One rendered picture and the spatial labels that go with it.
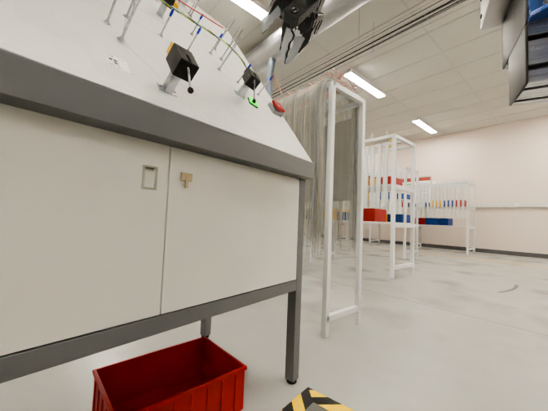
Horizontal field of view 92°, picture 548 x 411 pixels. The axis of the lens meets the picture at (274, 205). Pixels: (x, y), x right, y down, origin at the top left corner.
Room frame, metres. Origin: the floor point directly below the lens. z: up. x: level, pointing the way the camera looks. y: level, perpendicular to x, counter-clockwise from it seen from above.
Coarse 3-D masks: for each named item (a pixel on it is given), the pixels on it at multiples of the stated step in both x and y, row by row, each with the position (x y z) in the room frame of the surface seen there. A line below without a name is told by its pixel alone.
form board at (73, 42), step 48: (0, 0) 0.43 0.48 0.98; (48, 0) 0.52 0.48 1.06; (96, 0) 0.65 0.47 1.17; (144, 0) 0.86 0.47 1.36; (0, 48) 0.38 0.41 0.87; (48, 48) 0.44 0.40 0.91; (96, 48) 0.53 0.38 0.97; (144, 48) 0.67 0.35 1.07; (192, 48) 0.90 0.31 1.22; (144, 96) 0.55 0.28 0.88; (192, 96) 0.70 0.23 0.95; (240, 96) 0.94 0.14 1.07; (288, 144) 0.99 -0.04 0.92
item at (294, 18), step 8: (296, 0) 0.64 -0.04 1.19; (304, 0) 0.64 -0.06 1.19; (312, 0) 0.65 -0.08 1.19; (288, 8) 0.63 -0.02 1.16; (296, 8) 0.63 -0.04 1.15; (304, 8) 0.63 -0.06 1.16; (312, 8) 0.65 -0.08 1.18; (288, 16) 0.63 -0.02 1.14; (296, 16) 0.62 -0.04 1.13; (304, 16) 0.65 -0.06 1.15; (296, 24) 0.64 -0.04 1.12
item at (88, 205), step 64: (0, 128) 0.41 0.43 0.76; (64, 128) 0.47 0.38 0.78; (0, 192) 0.41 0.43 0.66; (64, 192) 0.47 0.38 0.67; (128, 192) 0.56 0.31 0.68; (0, 256) 0.42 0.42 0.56; (64, 256) 0.48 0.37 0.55; (128, 256) 0.56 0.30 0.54; (0, 320) 0.42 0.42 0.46; (64, 320) 0.49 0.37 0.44; (128, 320) 0.57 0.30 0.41
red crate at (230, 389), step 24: (144, 360) 0.96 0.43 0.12; (168, 360) 1.01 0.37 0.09; (192, 360) 1.08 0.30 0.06; (216, 360) 1.04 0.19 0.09; (96, 384) 0.83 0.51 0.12; (120, 384) 0.91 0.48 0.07; (144, 384) 0.96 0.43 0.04; (168, 384) 1.02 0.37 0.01; (192, 384) 1.02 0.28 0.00; (216, 384) 0.84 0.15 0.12; (240, 384) 0.90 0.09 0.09; (96, 408) 0.79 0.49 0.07; (120, 408) 0.89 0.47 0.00; (144, 408) 0.89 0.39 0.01; (168, 408) 0.74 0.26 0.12; (192, 408) 0.79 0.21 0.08; (216, 408) 0.84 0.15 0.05; (240, 408) 0.90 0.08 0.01
